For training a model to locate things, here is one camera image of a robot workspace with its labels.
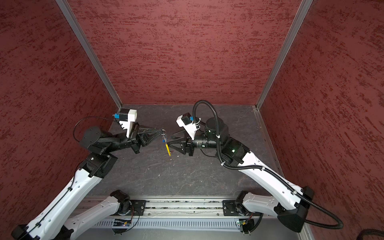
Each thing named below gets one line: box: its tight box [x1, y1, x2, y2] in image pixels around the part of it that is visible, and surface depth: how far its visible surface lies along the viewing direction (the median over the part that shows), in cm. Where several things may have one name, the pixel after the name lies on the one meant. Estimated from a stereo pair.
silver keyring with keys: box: [161, 129, 172, 157], surface depth 52 cm
